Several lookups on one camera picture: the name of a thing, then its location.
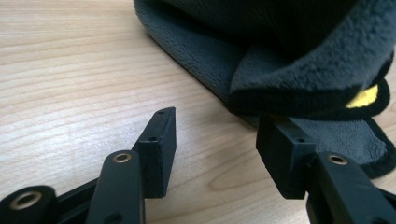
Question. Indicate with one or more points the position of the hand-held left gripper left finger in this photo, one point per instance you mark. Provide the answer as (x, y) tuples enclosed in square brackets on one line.
[(157, 155)]

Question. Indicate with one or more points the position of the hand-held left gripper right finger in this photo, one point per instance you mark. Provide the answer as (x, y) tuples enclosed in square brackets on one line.
[(281, 155)]

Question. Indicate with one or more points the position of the black fabric bag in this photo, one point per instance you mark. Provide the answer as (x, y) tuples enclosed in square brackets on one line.
[(299, 62)]

